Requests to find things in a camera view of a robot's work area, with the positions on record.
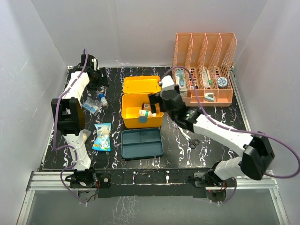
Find brown medicine bottle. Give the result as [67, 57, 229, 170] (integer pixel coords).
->
[142, 103, 151, 111]

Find small blue capped vial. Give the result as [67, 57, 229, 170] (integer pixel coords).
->
[98, 92, 108, 107]

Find white plastic bottle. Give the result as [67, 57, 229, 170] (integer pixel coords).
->
[138, 109, 157, 118]

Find clear bag blue items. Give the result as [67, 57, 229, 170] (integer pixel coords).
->
[82, 97, 101, 115]

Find cotton swab bag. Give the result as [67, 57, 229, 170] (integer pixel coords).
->
[92, 123, 111, 152]

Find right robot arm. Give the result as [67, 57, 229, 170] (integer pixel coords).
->
[160, 90, 275, 186]

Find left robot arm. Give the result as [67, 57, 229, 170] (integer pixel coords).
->
[51, 53, 164, 188]

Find yellow medicine box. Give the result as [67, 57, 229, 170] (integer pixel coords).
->
[121, 75, 164, 128]

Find blue white tape dispenser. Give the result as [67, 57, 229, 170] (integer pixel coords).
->
[176, 69, 186, 88]

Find blue white stapler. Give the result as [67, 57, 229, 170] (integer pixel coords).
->
[204, 93, 214, 102]

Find green capped marker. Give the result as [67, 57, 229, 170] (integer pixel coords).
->
[206, 69, 212, 85]

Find blue divided tray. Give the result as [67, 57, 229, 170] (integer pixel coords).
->
[121, 127, 164, 160]

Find pink desk organizer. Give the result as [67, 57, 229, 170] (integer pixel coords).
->
[172, 33, 237, 107]

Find cotton ball bag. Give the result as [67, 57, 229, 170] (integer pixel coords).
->
[80, 129, 91, 143]

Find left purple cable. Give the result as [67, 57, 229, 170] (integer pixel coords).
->
[52, 48, 99, 207]

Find purple cable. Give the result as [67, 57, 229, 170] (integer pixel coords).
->
[52, 48, 99, 207]
[172, 66, 300, 204]

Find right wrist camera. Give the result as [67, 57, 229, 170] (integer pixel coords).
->
[158, 75, 175, 91]

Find black handled scissors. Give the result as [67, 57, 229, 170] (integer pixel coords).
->
[178, 127, 200, 149]

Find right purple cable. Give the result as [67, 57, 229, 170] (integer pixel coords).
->
[172, 66, 300, 204]

